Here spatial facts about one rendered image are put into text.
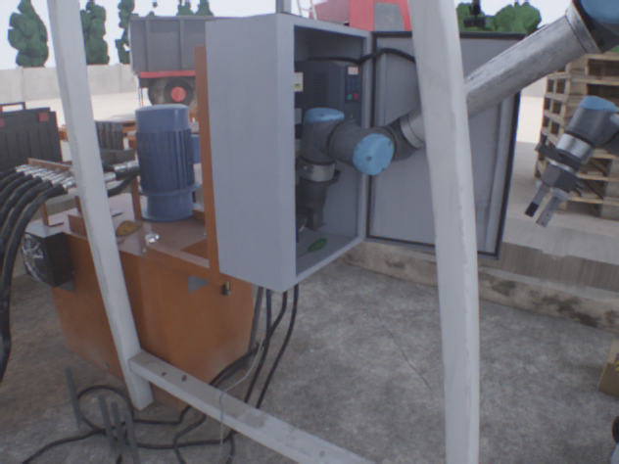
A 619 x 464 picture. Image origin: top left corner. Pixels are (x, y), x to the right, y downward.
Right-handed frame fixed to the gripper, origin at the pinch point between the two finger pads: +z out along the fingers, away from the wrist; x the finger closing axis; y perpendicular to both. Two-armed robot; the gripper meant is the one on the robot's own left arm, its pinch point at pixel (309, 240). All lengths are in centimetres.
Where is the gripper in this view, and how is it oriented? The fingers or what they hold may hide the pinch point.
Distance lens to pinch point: 120.4
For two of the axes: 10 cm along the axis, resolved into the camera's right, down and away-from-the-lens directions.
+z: -1.3, 8.5, 5.2
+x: 7.9, 4.1, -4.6
